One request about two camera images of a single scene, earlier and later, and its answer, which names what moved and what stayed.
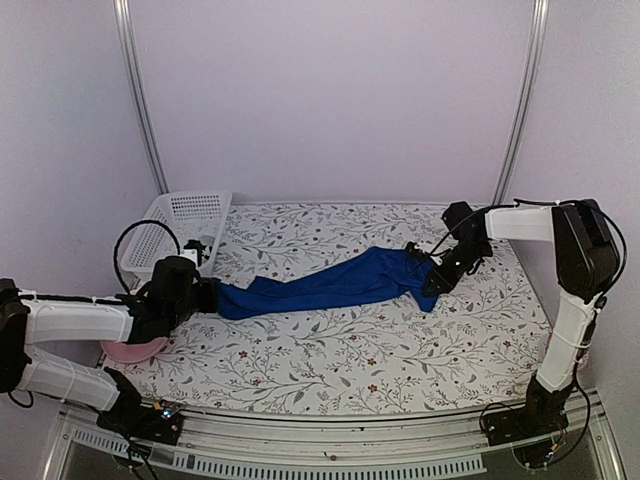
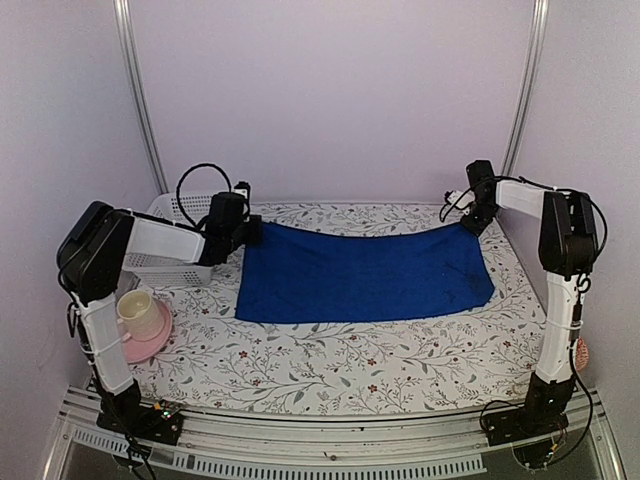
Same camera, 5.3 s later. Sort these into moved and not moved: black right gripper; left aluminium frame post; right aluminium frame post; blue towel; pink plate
Moved: black right gripper; blue towel
Not moved: left aluminium frame post; pink plate; right aluminium frame post
